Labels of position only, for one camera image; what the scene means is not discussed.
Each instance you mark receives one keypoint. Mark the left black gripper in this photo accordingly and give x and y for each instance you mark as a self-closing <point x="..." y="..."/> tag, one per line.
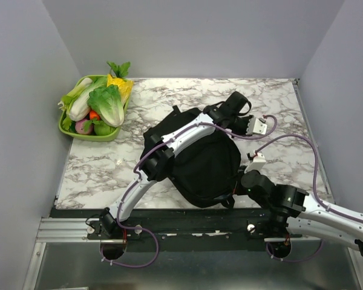
<point x="246" y="121"/>

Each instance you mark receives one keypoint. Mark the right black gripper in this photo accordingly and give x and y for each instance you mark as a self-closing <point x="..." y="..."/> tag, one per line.
<point x="241" y="171"/>

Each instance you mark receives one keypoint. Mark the black student backpack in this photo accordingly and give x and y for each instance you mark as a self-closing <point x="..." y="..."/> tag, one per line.
<point x="206" y="172"/>

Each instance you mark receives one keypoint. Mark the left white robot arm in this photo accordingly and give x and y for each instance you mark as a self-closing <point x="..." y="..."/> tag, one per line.
<point x="211" y="118"/>

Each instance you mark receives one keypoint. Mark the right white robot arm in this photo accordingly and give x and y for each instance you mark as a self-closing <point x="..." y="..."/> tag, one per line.
<point x="295" y="211"/>

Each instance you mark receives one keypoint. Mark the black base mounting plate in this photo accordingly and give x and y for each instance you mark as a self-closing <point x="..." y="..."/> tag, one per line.
<point x="176" y="230"/>

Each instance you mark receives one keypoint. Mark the yellow leafy vegetable toy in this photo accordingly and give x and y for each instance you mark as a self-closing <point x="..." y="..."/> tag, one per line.
<point x="124" y="86"/>

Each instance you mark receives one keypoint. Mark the green lettuce toy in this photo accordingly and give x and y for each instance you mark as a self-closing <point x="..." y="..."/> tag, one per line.
<point x="106" y="101"/>

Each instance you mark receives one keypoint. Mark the green round vegetable toy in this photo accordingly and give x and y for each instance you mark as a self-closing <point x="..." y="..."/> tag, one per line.
<point x="103" y="129"/>

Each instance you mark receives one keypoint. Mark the orange carrot toy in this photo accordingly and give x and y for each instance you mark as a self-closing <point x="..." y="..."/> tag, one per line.
<point x="94" y="116"/>

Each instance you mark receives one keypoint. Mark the green plastic basket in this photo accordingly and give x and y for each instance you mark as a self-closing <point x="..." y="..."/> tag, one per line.
<point x="67" y="126"/>

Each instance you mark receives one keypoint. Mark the pink radish toy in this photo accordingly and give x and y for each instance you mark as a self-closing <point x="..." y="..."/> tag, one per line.
<point x="84" y="127"/>

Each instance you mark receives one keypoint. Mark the white bok choy toy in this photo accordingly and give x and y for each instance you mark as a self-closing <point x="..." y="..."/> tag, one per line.
<point x="74" y="103"/>

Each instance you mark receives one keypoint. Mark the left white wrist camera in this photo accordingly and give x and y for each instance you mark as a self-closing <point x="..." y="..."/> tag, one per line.
<point x="256" y="126"/>

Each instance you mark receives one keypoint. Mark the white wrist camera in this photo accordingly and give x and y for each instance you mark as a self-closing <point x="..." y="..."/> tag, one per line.
<point x="256" y="126"/>
<point x="257" y="161"/>

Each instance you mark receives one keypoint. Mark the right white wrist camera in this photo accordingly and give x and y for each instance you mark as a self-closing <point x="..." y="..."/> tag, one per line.
<point x="257" y="161"/>

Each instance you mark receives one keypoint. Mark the aluminium rail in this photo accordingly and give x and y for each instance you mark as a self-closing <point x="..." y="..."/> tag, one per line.
<point x="54" y="230"/>

